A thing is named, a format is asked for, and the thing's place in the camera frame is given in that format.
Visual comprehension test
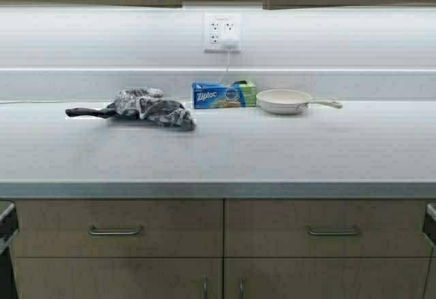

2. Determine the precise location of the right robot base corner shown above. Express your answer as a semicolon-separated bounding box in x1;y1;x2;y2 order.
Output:
422;202;436;246

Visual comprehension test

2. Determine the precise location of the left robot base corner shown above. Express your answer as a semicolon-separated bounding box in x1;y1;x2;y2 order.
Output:
1;201;19;254

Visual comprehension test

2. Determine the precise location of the blue Ziploc bag box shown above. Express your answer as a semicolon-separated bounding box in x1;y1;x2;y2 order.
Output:
191;80;257;109

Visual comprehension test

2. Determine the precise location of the white frying pan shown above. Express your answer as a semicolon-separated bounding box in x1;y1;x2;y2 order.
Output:
256;89;343;115

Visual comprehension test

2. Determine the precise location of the grey patterned dish towel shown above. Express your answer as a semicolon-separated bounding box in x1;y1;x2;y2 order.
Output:
114;87;196;131

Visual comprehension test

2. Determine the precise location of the white plug adapter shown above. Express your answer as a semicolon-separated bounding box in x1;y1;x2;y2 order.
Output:
221;40;239;51

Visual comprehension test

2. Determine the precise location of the right wooden drawer front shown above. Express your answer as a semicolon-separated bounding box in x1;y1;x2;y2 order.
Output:
225;200;431;258

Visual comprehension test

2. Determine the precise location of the wooden drawer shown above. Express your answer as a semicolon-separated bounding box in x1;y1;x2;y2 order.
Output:
12;200;223;258
225;200;431;258

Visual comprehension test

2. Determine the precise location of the black frying pan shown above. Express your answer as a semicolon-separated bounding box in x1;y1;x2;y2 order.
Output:
65;102;140;120

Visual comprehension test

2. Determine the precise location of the left wooden drawer front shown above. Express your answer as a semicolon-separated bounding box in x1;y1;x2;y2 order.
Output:
12;200;223;258

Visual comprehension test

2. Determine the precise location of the white power cable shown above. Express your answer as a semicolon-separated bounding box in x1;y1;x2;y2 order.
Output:
217;48;232;84

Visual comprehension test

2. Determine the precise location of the white wall outlet plate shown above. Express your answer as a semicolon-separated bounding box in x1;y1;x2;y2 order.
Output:
203;13;241;53

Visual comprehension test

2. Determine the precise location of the left lower door handle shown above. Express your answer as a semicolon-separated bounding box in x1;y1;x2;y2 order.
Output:
201;277;208;299

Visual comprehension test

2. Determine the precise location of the door handle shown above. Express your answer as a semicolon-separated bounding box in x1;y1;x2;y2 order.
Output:
238;277;245;299
201;277;208;299

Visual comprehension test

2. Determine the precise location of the right lower door handle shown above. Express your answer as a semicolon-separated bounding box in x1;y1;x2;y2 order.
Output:
238;277;245;299

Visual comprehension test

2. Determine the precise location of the left drawer metal handle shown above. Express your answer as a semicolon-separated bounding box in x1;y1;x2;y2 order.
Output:
87;225;143;237

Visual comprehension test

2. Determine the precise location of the drawer metal handle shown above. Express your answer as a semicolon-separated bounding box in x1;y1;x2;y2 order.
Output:
305;225;361;237
87;225;143;237

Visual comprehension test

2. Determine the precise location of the right drawer metal handle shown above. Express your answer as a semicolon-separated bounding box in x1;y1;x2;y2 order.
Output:
305;225;361;237

